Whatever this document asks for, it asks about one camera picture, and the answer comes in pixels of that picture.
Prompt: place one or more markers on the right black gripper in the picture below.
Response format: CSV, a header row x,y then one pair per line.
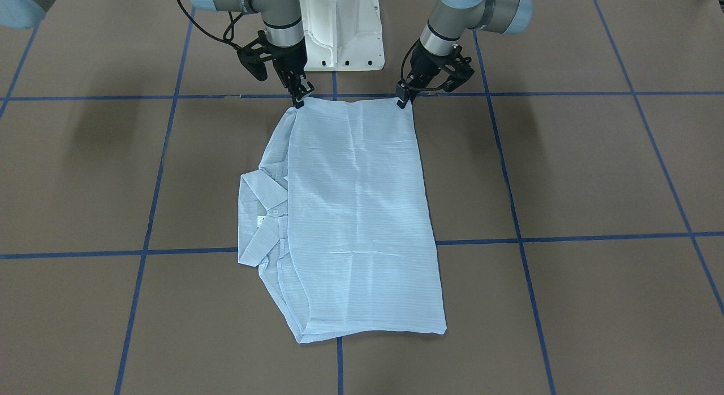
x,y
285,60

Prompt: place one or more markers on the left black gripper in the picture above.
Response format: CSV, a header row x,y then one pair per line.
x,y
423,65

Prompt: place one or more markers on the light blue button shirt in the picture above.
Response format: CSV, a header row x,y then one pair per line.
x,y
336,221

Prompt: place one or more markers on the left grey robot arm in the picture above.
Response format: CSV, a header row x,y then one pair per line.
x,y
450,18

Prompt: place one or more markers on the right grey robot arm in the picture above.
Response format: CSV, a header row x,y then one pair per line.
x,y
281,41

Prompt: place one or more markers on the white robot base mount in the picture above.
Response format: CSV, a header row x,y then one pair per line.
x,y
343,35

